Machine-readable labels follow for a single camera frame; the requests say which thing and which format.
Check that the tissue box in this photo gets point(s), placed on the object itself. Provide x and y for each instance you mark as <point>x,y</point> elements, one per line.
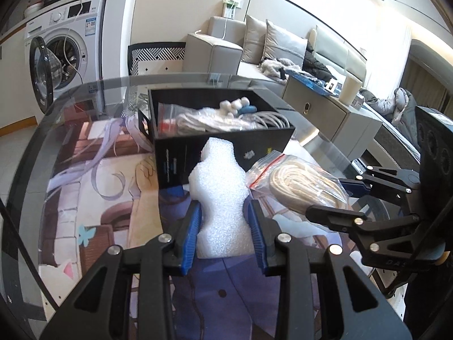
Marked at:
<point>358,101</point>

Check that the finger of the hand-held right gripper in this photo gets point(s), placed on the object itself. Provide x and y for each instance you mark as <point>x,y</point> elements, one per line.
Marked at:
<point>354,187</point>
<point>336,217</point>

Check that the printed table mat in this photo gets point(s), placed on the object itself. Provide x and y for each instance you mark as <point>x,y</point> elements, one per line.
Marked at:
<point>106,202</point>

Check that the grey down jacket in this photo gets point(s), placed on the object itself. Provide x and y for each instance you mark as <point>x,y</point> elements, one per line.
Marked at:
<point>400,113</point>

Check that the white foam piece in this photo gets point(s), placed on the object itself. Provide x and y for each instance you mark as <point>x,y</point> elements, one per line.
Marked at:
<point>219,198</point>

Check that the person's dark clothing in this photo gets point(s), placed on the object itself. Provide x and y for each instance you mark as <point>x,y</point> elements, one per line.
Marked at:
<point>431,308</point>

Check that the grey cushion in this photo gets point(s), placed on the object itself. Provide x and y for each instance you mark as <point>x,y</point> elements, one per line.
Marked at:
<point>254,40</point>
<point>285,42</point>

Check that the white bowl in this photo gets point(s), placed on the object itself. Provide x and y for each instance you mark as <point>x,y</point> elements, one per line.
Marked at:
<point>33,10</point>

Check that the beige side cabinet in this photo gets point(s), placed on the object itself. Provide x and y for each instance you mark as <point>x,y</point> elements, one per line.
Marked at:
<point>318,113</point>

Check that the black storage box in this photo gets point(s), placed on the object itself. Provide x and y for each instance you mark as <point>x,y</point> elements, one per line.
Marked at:
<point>177,159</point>

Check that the blue plastic sheet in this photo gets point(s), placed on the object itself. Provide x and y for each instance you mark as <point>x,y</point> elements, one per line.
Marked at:
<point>308,79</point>

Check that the white washing machine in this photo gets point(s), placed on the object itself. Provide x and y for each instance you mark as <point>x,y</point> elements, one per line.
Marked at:
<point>74,42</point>

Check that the cream cylindrical cup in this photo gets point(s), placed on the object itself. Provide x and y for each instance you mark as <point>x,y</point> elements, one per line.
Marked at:
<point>349,90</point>

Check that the grey furry cloth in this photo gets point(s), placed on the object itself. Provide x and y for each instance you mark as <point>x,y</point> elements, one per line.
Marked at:
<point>276,67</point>

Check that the wall socket with charger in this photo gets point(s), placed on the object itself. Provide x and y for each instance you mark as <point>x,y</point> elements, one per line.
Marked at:
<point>231,7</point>

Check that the beige sofa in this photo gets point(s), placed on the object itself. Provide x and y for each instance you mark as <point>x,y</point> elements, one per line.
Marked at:
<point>212,55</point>

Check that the kitchen counter cabinet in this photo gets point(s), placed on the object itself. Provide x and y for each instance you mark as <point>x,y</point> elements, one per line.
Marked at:
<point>12,78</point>

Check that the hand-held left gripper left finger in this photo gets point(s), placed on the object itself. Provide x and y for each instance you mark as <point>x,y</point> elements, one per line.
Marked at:
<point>193,233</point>

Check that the black and white patterned chair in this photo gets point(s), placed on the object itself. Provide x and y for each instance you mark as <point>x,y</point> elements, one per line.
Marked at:
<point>157,55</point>

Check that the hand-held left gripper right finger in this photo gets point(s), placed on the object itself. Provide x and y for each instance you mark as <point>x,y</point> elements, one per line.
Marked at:
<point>256,237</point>

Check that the black jacket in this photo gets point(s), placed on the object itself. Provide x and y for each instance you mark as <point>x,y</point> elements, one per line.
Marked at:
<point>316,63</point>

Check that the small photo frame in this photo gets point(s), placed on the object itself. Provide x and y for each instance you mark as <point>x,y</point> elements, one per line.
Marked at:
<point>331,85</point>

